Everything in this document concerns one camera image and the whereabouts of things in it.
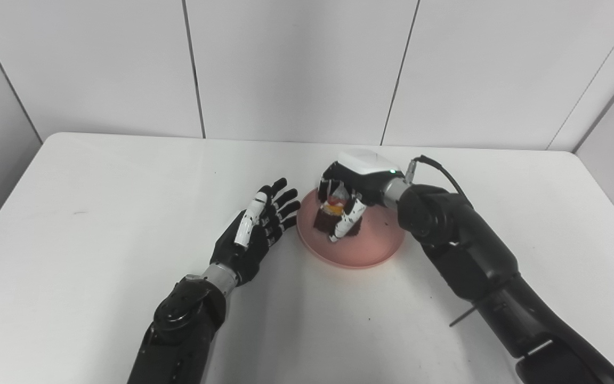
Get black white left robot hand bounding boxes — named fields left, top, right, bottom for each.
left=209, top=178, right=302, bottom=287

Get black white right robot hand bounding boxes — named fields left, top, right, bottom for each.
left=318, top=150, right=406, bottom=243

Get chocolate cake slice with fruit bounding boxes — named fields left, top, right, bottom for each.
left=313, top=181, right=362, bottom=238

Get pink round plate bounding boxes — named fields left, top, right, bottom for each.
left=296, top=187, right=407, bottom=269

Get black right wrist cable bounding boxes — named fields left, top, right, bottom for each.
left=404, top=155, right=470, bottom=206

